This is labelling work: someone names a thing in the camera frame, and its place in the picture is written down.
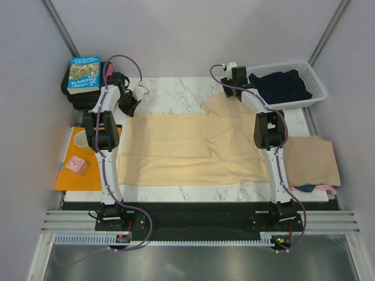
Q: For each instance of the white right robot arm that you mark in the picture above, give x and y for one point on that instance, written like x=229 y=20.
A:
x=270 y=130

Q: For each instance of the white slotted cable duct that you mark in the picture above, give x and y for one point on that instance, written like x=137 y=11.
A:
x=125 y=240

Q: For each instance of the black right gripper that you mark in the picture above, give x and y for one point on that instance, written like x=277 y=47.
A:
x=227 y=91

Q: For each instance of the yellow t-shirt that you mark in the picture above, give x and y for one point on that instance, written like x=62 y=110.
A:
x=215 y=147

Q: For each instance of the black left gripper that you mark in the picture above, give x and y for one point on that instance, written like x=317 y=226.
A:
x=130 y=112

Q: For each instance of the pink cube block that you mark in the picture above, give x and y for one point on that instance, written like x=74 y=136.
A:
x=77 y=165

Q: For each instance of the blue illustrated book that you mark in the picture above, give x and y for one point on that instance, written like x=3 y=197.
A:
x=84 y=74

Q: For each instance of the folded pink and blue clothes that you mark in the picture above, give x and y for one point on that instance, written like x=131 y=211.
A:
x=310 y=188

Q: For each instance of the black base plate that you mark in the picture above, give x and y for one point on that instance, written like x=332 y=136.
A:
x=194 y=222

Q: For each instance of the folded beige t-shirt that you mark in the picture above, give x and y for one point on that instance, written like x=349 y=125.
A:
x=310 y=160

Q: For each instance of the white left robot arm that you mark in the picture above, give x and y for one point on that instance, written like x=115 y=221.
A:
x=103 y=138

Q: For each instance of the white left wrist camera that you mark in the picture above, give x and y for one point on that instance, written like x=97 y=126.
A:
x=140 y=91

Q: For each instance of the white plastic basket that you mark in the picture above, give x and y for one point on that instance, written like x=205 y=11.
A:
x=306 y=73

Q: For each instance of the yellow mug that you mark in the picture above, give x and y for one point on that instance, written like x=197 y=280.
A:
x=80 y=140

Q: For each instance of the navy t-shirt in basket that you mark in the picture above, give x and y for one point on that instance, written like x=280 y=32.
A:
x=280 y=87

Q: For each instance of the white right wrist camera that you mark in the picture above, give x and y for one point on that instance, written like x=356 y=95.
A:
x=229 y=66

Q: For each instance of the orange board with black border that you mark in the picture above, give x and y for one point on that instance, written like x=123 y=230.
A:
x=69 y=181

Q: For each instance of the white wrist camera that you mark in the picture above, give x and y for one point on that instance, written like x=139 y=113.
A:
x=229 y=66
x=140 y=91

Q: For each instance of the pink and black case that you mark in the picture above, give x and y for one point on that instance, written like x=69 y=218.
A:
x=86 y=101

